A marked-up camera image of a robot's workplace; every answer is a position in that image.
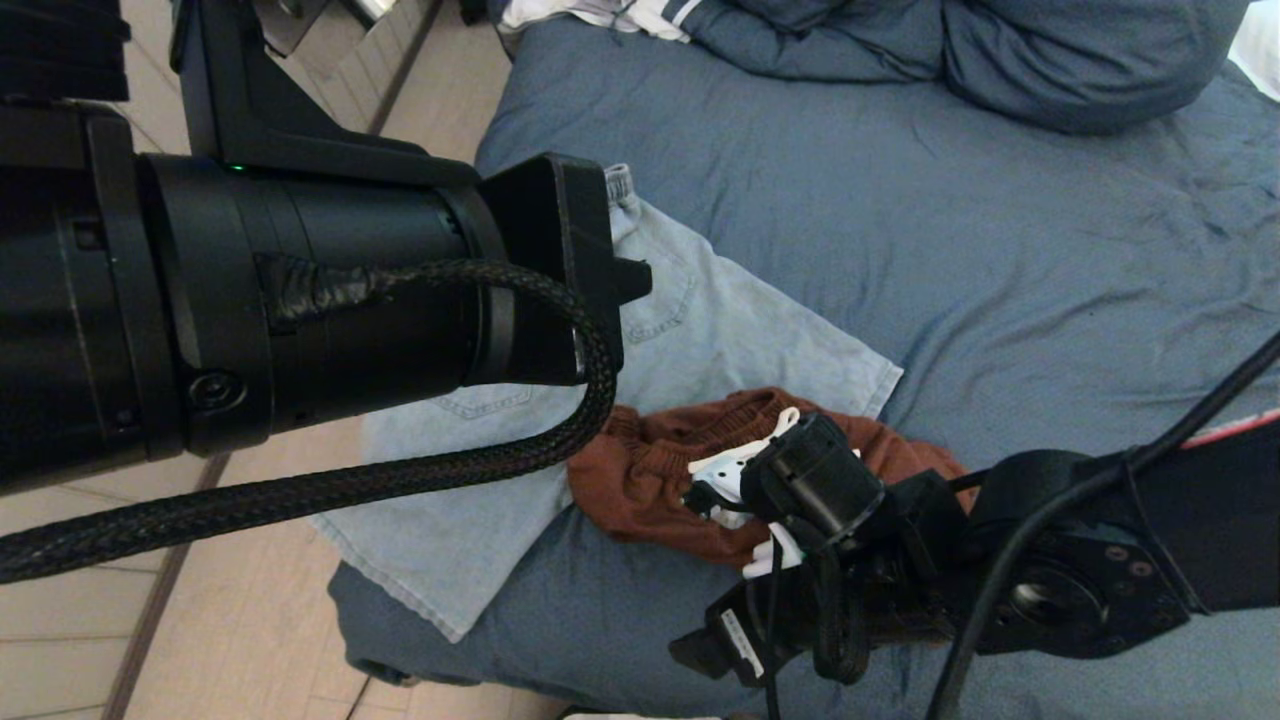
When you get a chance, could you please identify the light blue denim shorts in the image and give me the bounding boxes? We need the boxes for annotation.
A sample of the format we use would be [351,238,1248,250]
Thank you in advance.
[310,165,904,644]

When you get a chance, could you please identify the rust brown shorts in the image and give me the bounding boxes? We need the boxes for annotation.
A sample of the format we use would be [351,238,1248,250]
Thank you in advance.
[567,387,976,571]

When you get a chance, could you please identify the white striped garment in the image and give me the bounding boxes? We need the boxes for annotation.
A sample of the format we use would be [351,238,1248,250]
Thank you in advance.
[498,0,713,43]

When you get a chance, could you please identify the blue bed cover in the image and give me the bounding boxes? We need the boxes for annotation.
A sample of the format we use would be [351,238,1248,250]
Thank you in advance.
[328,15,1280,720]

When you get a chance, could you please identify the crumpled blue blanket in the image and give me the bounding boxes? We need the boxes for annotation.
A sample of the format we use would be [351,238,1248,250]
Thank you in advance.
[690,0,949,83]

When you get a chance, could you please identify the blue pillow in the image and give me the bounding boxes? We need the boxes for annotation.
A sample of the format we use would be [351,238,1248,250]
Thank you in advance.
[942,0,1251,134]

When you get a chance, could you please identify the white pillow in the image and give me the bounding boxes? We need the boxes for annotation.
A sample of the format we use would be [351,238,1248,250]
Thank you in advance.
[1228,0,1280,101]

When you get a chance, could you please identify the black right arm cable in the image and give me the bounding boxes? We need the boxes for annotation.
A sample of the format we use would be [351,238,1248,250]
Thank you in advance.
[925,330,1280,720]

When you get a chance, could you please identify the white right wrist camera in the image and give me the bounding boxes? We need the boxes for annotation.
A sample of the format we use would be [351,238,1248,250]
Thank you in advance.
[685,405,863,581]

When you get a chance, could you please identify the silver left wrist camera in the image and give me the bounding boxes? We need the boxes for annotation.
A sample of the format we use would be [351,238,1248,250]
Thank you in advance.
[255,0,401,56]

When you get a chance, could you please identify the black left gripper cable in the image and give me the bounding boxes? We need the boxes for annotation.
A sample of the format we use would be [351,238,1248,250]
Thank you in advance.
[0,258,621,586]

